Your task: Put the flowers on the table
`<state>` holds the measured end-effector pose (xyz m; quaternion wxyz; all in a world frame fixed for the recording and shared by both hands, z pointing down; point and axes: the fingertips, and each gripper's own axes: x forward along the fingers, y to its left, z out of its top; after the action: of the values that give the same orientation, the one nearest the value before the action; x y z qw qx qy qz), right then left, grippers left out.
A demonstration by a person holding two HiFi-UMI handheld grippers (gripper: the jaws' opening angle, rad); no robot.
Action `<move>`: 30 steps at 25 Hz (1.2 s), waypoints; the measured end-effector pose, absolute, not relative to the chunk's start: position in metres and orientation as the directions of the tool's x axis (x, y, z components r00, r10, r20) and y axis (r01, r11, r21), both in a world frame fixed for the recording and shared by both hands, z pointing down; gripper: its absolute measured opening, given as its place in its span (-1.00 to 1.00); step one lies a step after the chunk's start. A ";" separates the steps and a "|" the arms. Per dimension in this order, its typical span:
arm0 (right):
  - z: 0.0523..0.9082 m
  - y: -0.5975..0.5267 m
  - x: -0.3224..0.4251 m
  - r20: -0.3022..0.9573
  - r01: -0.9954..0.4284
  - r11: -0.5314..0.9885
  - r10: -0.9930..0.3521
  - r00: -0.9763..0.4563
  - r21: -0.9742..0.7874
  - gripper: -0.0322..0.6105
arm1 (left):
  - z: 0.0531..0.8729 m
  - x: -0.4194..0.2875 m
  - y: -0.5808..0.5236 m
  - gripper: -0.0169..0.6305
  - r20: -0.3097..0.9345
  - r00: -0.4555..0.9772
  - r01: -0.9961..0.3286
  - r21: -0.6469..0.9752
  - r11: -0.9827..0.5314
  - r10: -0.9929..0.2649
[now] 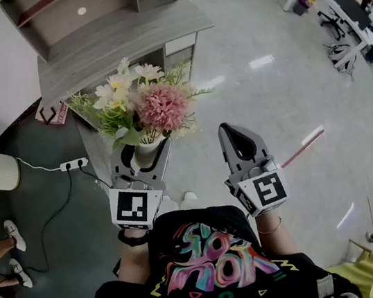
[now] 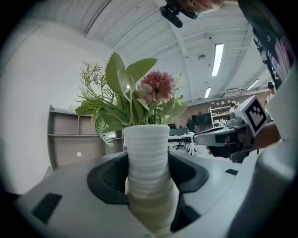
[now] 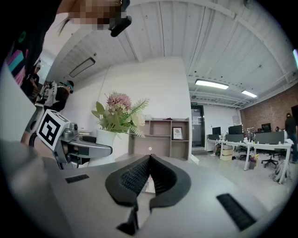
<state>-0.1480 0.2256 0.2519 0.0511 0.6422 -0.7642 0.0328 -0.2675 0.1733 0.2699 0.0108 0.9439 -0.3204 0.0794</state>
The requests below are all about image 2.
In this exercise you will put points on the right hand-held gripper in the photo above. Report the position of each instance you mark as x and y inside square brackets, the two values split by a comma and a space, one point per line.
[253, 114]

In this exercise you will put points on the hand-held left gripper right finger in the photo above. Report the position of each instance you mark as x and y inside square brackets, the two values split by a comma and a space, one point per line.
[221, 197]

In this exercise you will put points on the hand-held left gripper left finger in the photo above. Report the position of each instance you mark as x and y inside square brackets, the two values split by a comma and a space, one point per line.
[76, 209]

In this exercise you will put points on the pink white flowers white vase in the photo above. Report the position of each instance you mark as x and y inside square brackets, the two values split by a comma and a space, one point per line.
[149, 148]

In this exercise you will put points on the person's right forearm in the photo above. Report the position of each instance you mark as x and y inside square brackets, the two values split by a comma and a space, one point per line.
[267, 136]

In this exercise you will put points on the white office desk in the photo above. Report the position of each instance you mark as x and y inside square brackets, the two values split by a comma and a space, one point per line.
[184, 136]

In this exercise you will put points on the white ladder shelf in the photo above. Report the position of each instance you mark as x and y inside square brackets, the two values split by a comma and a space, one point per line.
[217, 116]

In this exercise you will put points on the black office chair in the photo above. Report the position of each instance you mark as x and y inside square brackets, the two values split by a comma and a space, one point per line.
[179, 143]

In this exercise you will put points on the long ceiling light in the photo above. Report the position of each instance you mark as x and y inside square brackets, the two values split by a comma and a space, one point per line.
[252, 84]
[207, 92]
[217, 60]

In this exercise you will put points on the grey wooden shelf hutch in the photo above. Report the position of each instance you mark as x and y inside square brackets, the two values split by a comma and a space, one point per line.
[67, 146]

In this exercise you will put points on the black printed T-shirt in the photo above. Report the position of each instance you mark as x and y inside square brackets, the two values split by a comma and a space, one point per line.
[263, 21]

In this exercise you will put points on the person's face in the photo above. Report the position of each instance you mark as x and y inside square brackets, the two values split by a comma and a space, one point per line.
[206, 4]

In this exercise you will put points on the black wall screen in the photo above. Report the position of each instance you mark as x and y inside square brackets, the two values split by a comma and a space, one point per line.
[201, 119]

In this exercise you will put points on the black head-mounted camera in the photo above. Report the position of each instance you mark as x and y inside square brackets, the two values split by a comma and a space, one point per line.
[173, 17]

